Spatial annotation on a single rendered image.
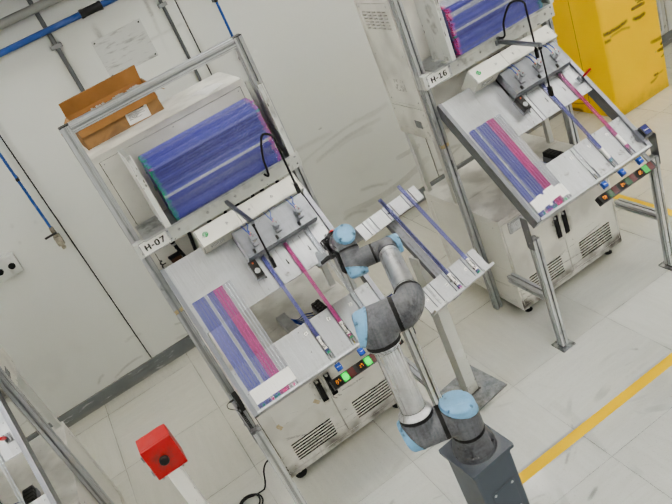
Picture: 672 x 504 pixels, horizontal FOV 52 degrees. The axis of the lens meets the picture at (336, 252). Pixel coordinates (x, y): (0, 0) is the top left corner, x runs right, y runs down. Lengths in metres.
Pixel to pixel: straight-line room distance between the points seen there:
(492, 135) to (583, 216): 0.78
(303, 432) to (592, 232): 1.81
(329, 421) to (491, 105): 1.65
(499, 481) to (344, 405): 1.04
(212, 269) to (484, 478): 1.33
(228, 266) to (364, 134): 2.15
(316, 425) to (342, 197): 1.99
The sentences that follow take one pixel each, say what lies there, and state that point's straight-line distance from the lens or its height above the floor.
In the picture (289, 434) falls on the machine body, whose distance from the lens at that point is 3.28.
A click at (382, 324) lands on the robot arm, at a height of 1.15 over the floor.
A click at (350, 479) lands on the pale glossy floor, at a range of 3.36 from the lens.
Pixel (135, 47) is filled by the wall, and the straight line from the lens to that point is 4.24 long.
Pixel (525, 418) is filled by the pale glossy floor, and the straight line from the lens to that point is 3.29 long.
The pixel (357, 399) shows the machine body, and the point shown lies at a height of 0.22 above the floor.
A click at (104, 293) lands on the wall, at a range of 4.51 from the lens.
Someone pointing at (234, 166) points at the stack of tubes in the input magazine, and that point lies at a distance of 2.86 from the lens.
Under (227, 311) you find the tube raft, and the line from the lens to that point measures 2.84.
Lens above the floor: 2.38
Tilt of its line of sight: 29 degrees down
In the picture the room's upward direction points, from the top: 25 degrees counter-clockwise
